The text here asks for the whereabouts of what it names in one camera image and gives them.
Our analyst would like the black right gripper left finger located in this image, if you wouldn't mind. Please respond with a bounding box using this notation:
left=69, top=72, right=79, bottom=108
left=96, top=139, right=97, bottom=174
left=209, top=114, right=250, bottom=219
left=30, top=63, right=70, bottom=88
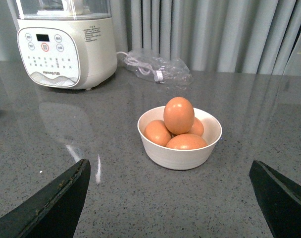
left=0, top=159, right=91, bottom=238

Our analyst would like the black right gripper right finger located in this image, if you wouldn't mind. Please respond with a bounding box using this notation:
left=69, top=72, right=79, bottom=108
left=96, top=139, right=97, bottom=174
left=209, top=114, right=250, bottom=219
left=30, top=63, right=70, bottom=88
left=249, top=160, right=301, bottom=238

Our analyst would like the brown egg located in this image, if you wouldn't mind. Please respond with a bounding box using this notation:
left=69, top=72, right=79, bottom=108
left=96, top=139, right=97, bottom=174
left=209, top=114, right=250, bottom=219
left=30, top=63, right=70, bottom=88
left=166, top=133, right=207, bottom=150
left=143, top=119, right=172, bottom=147
left=188, top=117, right=204, bottom=137
left=163, top=97, right=195, bottom=135

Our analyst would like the brown egg front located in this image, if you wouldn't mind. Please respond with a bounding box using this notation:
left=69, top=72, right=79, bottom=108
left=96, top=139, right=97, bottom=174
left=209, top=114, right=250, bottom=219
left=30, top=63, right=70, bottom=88
left=166, top=133, right=207, bottom=150

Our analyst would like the white round bowl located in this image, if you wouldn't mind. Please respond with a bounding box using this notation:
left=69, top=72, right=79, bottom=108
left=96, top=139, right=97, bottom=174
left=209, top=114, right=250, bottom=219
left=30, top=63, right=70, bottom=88
left=137, top=106, right=222, bottom=170

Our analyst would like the white soy milk maker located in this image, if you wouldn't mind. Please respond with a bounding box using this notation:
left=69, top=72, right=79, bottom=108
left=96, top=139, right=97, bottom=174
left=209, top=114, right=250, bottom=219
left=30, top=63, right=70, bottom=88
left=9, top=0, right=117, bottom=90

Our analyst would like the clear plastic bag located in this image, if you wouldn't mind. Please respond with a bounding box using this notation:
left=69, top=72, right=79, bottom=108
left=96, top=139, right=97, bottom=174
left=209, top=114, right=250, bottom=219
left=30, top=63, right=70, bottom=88
left=117, top=48, right=194, bottom=86

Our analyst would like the grey curtain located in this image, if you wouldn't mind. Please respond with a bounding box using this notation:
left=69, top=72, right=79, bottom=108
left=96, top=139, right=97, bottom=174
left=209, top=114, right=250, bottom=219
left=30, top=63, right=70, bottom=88
left=0, top=0, right=301, bottom=76

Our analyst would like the white power cable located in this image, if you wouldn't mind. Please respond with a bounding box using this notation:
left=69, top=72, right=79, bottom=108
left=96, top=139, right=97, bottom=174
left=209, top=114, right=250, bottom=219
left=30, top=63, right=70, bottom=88
left=116, top=51, right=164, bottom=83

